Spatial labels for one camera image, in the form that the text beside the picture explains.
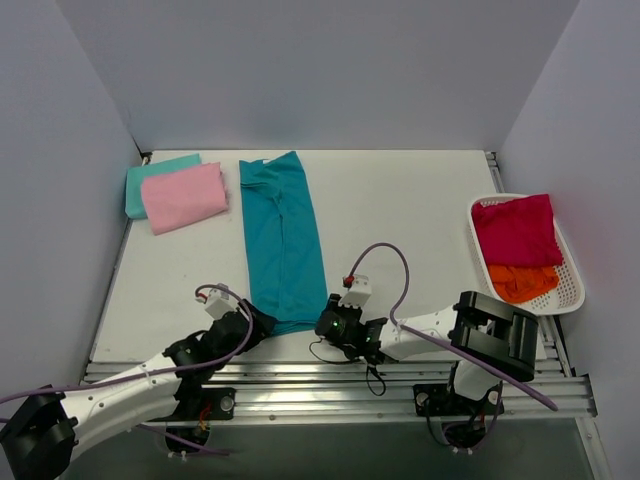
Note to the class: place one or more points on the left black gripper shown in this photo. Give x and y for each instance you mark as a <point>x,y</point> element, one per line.
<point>248,320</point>

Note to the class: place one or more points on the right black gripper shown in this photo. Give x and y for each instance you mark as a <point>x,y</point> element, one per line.
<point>335,302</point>

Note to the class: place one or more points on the teal t-shirt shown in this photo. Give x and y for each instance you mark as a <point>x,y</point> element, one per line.
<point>284,257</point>

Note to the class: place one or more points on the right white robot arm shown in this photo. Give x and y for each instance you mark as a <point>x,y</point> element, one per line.
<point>493,342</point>

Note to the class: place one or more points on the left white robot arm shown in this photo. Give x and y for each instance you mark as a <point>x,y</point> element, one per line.
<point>52,427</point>

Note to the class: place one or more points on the pink folded t-shirt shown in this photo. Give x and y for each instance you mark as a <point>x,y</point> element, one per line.
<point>182,198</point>

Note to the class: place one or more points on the mint green folded t-shirt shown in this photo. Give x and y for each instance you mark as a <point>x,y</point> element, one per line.
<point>134,207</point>

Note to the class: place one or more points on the orange t-shirt in basket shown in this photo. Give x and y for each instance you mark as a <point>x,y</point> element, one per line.
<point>521,284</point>

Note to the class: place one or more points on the magenta t-shirt in basket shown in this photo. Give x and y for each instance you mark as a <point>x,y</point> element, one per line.
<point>518,232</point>

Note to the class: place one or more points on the white perforated plastic basket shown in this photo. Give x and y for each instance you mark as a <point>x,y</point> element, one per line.
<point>567,296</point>

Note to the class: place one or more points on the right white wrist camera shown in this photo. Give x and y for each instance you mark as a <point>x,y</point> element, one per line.
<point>358,291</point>

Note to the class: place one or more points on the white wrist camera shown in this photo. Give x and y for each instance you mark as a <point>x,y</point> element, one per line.
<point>358,291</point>
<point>217,303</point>

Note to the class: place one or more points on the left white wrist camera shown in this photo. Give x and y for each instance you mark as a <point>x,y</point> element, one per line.
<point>217,303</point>

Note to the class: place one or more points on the aluminium mounting rail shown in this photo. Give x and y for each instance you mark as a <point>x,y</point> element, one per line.
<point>308,393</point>

